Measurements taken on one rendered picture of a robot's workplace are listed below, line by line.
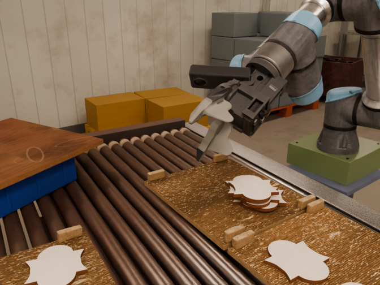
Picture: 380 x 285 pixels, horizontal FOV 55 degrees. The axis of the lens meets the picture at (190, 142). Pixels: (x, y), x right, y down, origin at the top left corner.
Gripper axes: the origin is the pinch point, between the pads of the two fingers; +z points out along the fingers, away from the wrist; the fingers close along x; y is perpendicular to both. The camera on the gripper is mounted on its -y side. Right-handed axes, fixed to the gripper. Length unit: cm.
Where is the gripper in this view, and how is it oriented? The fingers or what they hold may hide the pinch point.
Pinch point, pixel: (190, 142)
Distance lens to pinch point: 64.4
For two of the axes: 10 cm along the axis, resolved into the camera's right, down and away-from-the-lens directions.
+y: 7.7, 5.3, -3.5
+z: -6.3, 7.2, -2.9
